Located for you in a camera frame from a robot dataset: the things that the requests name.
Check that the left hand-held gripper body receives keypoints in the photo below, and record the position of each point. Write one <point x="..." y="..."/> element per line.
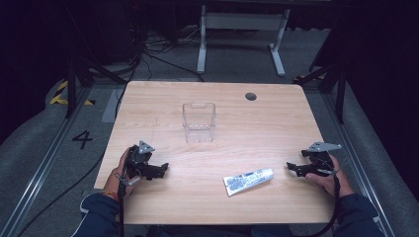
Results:
<point x="136" y="161"/>

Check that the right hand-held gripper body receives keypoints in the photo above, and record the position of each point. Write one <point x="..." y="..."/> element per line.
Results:
<point x="321" y="159"/>

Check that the white blue toothpaste tube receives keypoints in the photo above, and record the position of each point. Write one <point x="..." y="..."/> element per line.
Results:
<point x="248" y="181"/>

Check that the clear plastic container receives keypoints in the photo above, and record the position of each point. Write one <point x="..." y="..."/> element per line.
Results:
<point x="199" y="123"/>

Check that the person's right hand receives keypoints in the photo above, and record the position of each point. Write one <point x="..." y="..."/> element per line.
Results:
<point x="337" y="182"/>

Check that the person's left hand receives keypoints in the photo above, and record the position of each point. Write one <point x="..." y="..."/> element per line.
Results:
<point x="113" y="179"/>

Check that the orange wrist band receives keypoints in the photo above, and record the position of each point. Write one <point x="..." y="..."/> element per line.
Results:
<point x="111" y="195"/>

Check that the grey floor tape patch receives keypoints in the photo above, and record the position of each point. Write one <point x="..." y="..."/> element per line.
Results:
<point x="111" y="107"/>

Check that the black tripod stand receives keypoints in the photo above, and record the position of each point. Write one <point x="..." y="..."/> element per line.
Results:
<point x="339" y="89"/>
<point x="71" y="89"/>

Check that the yellow black hazard tape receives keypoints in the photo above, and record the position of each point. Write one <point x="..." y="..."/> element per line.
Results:
<point x="59" y="95"/>

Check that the metal floor rail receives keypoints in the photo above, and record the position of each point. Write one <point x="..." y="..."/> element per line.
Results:
<point x="359" y="154"/>
<point x="39" y="164"/>

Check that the grey metal stand frame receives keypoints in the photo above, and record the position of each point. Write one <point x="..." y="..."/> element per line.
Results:
<point x="242" y="21"/>

